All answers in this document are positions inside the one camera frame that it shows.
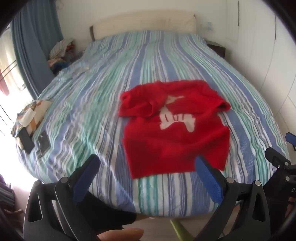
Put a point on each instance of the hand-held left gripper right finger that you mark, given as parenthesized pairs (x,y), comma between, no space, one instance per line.
(209,178)

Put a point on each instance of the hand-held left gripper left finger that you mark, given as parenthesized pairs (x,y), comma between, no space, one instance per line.
(86,178)

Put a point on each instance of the pile of mixed clothes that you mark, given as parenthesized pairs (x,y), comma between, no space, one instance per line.
(60,48)

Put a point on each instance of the blue curtain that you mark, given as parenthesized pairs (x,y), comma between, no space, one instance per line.
(34,46)

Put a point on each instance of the green plastic object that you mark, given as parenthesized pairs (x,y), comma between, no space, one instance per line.
(181,231)

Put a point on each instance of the red knitted sweater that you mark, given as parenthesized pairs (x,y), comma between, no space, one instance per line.
(173,143)

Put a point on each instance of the black smartphone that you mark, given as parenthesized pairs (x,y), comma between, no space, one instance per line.
(26,141)

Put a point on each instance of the cream padded headboard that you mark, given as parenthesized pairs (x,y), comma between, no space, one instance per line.
(143,23)

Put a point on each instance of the red hanging garment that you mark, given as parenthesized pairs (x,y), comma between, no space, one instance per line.
(4,83)

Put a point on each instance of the patterned folded cloth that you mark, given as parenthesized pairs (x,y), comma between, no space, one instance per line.
(40,106)

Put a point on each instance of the white wardrobe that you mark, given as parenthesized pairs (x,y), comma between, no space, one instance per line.
(266,58)

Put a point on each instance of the dark bedside table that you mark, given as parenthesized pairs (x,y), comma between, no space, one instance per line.
(218,48)

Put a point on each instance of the dark flat pouch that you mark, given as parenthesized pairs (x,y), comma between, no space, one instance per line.
(44,143)

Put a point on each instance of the bed with striped duvet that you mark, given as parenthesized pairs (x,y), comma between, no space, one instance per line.
(92,111)

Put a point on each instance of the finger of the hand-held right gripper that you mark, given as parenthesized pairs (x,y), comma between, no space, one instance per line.
(291,139)

